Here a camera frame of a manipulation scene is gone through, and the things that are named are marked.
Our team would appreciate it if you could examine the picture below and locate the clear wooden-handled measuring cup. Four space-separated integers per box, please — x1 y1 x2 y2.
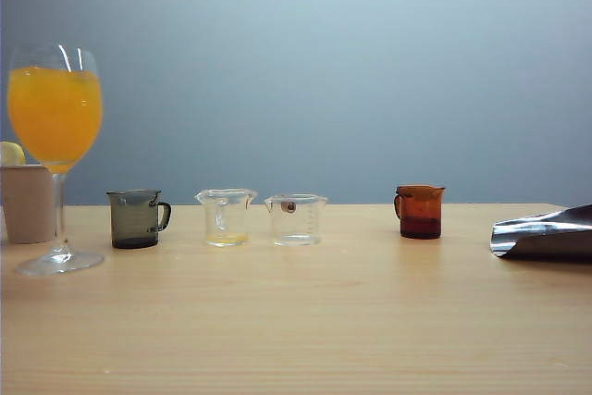
264 192 329 248

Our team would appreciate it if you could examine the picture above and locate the amber glass measuring cup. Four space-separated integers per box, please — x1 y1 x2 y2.
393 184 447 241

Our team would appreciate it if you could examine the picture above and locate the smoky grey measuring cup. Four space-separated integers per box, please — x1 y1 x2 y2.
105 189 173 250

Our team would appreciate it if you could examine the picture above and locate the wine glass with orange juice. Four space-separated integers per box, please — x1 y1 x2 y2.
6 42 105 277

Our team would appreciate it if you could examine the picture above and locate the beige paper cup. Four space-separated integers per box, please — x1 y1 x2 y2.
0 164 59 245

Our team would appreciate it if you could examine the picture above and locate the shiny silver foil bag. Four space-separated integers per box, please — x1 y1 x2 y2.
490 203 592 264

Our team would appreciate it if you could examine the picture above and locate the yellow lemon slice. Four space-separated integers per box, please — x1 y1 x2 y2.
0 140 28 167

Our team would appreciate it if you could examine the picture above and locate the clear glass-handled measuring cup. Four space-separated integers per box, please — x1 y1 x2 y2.
193 187 258 248

